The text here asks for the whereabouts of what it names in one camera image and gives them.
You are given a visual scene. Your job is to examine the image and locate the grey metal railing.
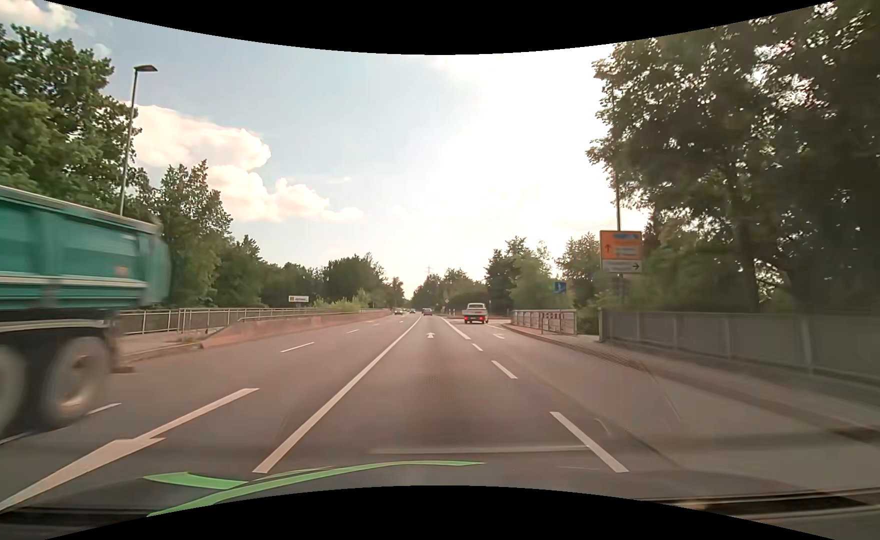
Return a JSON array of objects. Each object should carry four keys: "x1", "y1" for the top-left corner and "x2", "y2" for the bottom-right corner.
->
[
  {"x1": 598, "y1": 307, "x2": 880, "y2": 393},
  {"x1": 510, "y1": 309, "x2": 579, "y2": 336},
  {"x1": 113, "y1": 306, "x2": 394, "y2": 336}
]

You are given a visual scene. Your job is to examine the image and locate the grey pavement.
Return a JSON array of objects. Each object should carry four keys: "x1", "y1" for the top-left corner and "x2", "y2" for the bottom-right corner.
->
[{"x1": 503, "y1": 322, "x2": 880, "y2": 444}]

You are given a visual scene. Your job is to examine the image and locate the tall street lamp post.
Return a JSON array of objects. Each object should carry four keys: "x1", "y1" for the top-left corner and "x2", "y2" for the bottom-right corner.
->
[{"x1": 116, "y1": 63, "x2": 159, "y2": 217}]

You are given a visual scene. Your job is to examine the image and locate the green tipper lorry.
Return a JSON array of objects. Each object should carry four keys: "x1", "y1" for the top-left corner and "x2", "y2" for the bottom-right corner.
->
[{"x1": 0, "y1": 175, "x2": 173, "y2": 455}]

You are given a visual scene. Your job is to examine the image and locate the grey asphalt road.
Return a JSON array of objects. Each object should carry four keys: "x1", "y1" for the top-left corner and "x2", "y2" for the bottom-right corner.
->
[{"x1": 0, "y1": 312, "x2": 880, "y2": 519}]

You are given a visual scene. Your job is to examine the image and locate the orange and white road sign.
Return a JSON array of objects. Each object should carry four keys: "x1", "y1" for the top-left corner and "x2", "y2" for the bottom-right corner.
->
[{"x1": 599, "y1": 229, "x2": 644, "y2": 304}]

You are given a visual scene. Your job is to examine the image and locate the road markings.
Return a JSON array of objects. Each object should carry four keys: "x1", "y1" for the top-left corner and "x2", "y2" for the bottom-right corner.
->
[{"x1": 0, "y1": 315, "x2": 630, "y2": 526}]

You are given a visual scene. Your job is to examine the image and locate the car's own bonnet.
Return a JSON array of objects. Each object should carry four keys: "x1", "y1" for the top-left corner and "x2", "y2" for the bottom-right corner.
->
[{"x1": 0, "y1": 459, "x2": 880, "y2": 540}]

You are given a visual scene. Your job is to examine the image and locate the row of trees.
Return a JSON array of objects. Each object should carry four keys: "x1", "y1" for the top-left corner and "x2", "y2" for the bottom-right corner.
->
[
  {"x1": 0, "y1": 9, "x2": 407, "y2": 310},
  {"x1": 411, "y1": 0, "x2": 880, "y2": 316}
]

